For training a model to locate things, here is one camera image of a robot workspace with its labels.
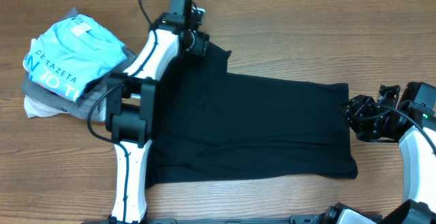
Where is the black t-shirt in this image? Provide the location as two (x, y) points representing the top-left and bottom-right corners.
(146, 44), (358, 187)

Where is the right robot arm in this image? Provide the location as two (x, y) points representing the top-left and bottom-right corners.
(339, 82), (435, 224)

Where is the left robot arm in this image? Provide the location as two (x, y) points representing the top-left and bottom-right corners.
(105, 0), (209, 223)

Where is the light blue folded t-shirt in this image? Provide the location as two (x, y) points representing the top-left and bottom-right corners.
(23, 14), (127, 102)

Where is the white folded garment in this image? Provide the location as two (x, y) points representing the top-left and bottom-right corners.
(23, 38), (69, 119)

